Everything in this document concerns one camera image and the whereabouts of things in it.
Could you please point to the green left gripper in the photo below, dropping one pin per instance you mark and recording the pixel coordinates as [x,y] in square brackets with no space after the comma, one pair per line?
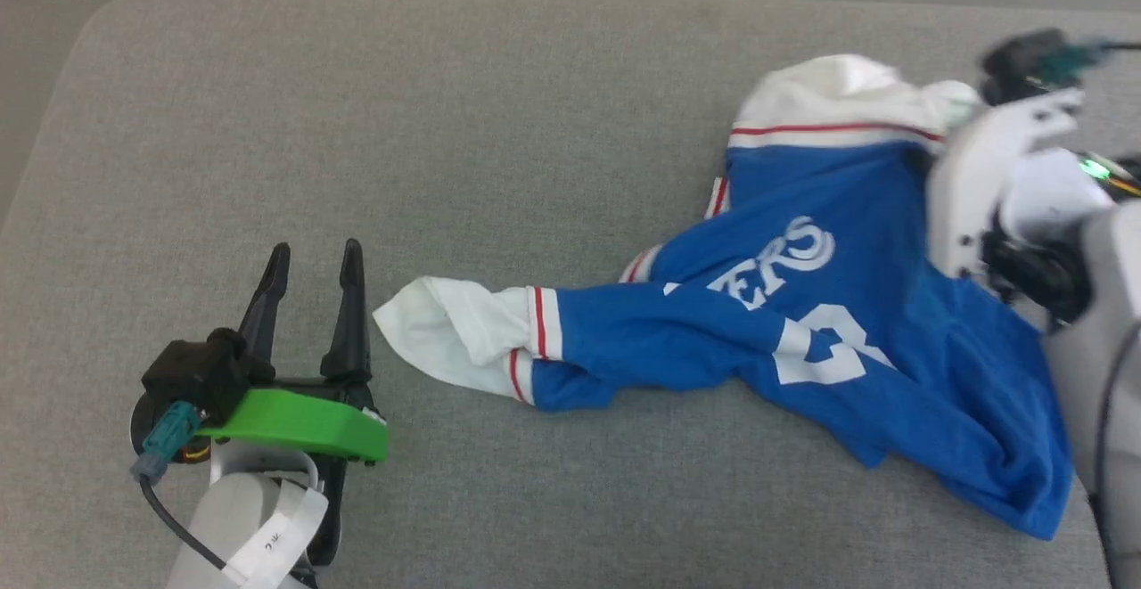
[294,420]

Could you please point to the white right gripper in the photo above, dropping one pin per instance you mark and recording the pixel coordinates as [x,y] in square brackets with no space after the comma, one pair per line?
[980,179]

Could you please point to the blue white sports jersey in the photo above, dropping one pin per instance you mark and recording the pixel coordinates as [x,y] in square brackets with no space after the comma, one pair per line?
[802,304]

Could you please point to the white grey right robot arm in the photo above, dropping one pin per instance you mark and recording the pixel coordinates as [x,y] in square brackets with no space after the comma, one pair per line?
[1096,322]

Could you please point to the grey fabric sofa cushion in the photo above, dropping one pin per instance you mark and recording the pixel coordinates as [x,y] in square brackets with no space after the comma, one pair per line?
[446,143]

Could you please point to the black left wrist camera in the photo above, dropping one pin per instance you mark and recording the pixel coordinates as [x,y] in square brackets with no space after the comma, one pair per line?
[196,371]

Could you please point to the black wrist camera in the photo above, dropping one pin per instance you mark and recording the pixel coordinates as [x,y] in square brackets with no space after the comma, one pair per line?
[1025,59]
[196,371]

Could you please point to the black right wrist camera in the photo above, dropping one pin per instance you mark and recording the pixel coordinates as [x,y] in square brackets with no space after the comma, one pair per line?
[1025,59]

